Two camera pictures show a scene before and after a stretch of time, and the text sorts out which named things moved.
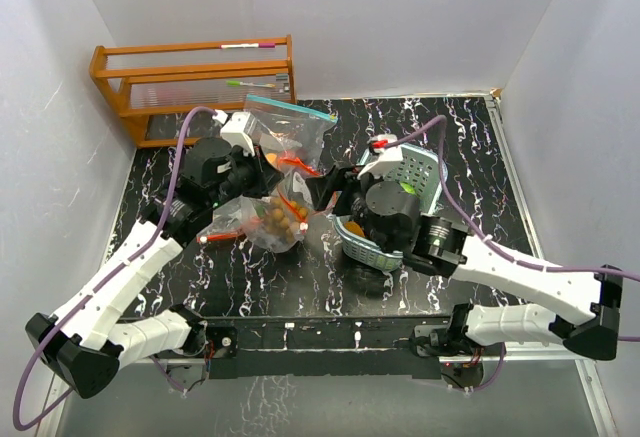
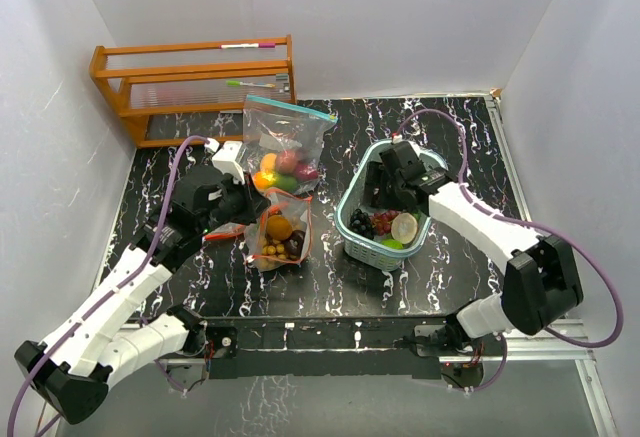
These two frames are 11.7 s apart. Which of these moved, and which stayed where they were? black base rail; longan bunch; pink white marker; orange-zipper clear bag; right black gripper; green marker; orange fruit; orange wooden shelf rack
Moved: orange fruit; longan bunch; right black gripper; orange-zipper clear bag
Stayed: green marker; black base rail; pink white marker; orange wooden shelf rack
